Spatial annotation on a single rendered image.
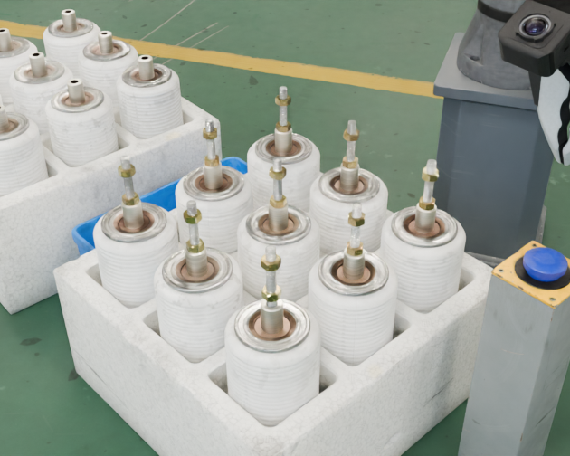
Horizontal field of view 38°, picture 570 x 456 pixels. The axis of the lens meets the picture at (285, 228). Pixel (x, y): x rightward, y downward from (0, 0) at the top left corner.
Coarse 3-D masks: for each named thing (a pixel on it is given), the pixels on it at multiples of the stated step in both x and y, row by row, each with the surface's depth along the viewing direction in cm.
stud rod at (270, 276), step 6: (270, 246) 76; (270, 252) 76; (270, 258) 76; (270, 276) 78; (276, 276) 78; (270, 282) 78; (276, 282) 79; (270, 288) 79; (276, 288) 79; (270, 306) 80
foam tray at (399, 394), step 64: (320, 256) 102; (64, 320) 105; (128, 320) 93; (448, 320) 93; (128, 384) 97; (192, 384) 86; (320, 384) 90; (384, 384) 88; (448, 384) 100; (192, 448) 91; (256, 448) 79; (320, 448) 84; (384, 448) 96
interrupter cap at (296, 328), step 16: (256, 304) 84; (288, 304) 84; (240, 320) 82; (256, 320) 83; (288, 320) 83; (304, 320) 82; (240, 336) 80; (256, 336) 81; (272, 336) 81; (288, 336) 81; (304, 336) 80; (272, 352) 79
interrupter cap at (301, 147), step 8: (272, 136) 111; (296, 136) 111; (256, 144) 109; (264, 144) 109; (272, 144) 110; (296, 144) 109; (304, 144) 109; (256, 152) 108; (264, 152) 108; (272, 152) 108; (296, 152) 108; (304, 152) 108; (264, 160) 106; (272, 160) 106; (288, 160) 106; (296, 160) 106
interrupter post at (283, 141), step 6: (276, 132) 107; (288, 132) 106; (276, 138) 107; (282, 138) 107; (288, 138) 107; (276, 144) 108; (282, 144) 107; (288, 144) 107; (276, 150) 108; (282, 150) 108; (288, 150) 108
